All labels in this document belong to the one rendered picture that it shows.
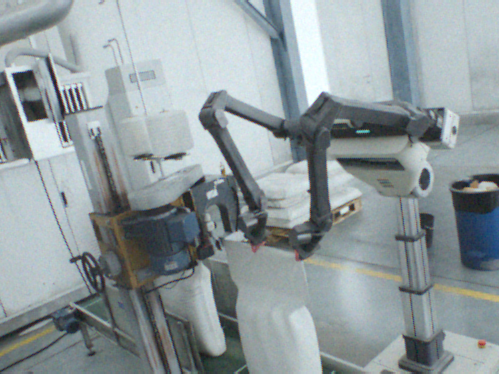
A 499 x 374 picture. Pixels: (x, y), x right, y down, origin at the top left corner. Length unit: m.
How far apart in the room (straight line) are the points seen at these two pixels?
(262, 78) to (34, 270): 4.65
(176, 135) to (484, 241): 2.67
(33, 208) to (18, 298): 0.80
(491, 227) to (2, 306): 4.04
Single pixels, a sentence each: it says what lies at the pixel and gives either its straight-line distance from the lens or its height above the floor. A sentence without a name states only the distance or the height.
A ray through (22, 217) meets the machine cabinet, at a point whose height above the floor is 0.98.
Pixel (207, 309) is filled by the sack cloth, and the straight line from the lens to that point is 2.59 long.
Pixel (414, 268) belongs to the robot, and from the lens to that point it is 2.25.
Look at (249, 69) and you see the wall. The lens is 7.69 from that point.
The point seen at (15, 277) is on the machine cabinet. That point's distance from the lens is 4.75.
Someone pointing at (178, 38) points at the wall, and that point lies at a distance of 7.03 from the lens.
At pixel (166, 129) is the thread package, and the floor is 1.63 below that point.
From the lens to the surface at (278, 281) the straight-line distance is 1.99.
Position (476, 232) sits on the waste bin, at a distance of 3.88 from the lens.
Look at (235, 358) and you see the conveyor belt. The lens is 2.63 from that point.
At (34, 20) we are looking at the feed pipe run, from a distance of 4.44.
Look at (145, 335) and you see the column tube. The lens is 2.20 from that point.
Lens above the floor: 1.76
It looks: 16 degrees down
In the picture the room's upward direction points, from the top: 12 degrees counter-clockwise
